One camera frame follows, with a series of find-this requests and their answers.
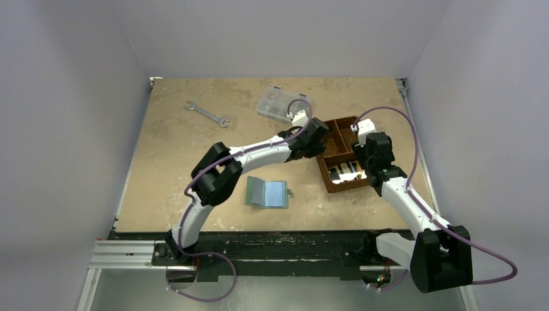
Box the brown woven basket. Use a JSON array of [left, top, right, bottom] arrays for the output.
[[316, 116, 370, 194]]

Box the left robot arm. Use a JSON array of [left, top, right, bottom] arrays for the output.
[[166, 117, 329, 265]]

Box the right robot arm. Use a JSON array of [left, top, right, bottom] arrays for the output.
[[352, 132, 473, 293]]

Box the clear plastic organizer box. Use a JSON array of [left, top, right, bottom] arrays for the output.
[[256, 86, 312, 124]]

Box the silver open-end wrench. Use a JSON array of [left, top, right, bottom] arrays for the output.
[[185, 100, 230, 128]]

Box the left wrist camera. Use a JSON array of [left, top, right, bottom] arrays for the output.
[[287, 109, 309, 128]]

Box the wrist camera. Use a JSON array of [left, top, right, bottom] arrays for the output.
[[287, 109, 309, 128], [350, 119, 377, 146]]

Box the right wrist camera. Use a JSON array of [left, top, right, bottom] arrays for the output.
[[350, 119, 377, 146]]

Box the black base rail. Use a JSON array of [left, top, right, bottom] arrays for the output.
[[152, 229, 398, 282]]

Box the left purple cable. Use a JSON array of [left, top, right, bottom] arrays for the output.
[[177, 98, 314, 254]]

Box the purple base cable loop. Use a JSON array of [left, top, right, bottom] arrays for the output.
[[165, 251, 238, 302]]

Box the aluminium frame rail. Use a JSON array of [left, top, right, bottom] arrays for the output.
[[89, 240, 167, 270]]

